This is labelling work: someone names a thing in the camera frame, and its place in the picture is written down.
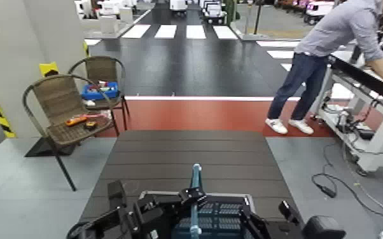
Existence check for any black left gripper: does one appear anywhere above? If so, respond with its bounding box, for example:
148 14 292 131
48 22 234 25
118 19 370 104
129 187 210 235

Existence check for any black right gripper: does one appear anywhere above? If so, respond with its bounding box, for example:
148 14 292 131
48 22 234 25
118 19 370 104
239 207 304 239

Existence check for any blue crate with grey rim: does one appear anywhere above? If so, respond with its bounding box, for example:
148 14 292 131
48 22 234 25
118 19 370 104
137 163 256 239

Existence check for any white sneaker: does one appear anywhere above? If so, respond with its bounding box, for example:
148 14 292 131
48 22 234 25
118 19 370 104
265 118 289 135
288 119 315 135

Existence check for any orange hand tool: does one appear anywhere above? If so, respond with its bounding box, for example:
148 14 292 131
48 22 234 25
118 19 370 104
65 114 88 127

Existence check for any blue tool box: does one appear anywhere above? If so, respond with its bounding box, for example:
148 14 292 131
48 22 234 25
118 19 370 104
81 81 120 100

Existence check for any small brown wicker chair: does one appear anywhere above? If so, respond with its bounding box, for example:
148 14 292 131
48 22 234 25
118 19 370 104
67 56 130 136

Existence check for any large brown wicker chair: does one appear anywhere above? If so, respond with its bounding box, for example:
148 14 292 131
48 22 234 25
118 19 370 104
22 74 120 192

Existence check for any long black panel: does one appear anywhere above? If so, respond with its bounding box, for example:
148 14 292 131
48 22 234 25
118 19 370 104
326 55 383 113

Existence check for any white delivery cart with windows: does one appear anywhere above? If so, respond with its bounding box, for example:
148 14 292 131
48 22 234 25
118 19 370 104
202 1 228 25

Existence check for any black pole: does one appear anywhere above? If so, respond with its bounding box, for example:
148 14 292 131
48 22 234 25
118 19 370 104
254 0 263 26

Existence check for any short yellow black corner guard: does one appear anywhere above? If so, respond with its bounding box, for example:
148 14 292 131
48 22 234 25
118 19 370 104
39 61 60 77

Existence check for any person in grey shirt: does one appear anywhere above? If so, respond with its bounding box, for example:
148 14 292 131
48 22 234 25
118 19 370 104
265 0 383 135

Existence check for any white pink delivery cart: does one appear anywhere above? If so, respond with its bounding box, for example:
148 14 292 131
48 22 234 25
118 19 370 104
304 1 335 26

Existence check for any black floor cable with adapter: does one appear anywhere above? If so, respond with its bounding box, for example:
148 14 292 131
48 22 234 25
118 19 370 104
311 141 383 219

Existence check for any white floor cable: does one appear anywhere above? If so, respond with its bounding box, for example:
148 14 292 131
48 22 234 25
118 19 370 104
343 143 383 222

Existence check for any white box pedestal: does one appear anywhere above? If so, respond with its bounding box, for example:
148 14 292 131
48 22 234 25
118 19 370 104
99 15 119 34

